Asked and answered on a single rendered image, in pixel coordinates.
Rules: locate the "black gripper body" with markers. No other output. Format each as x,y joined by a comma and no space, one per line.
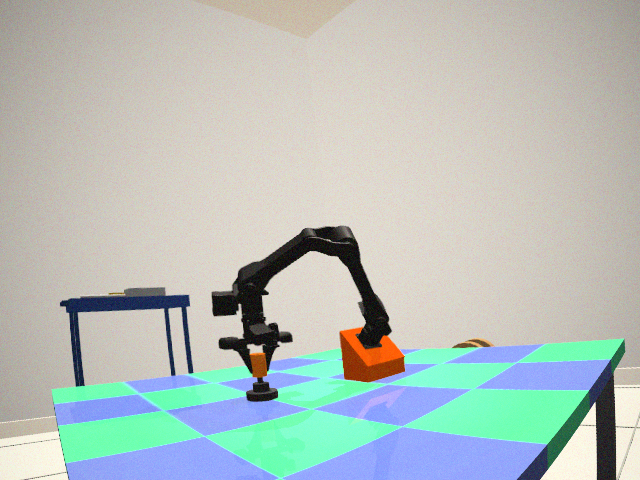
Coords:
230,343

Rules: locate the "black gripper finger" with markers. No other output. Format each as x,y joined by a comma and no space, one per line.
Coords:
245,355
269,350

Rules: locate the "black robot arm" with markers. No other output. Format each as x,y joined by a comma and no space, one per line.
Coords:
249,286

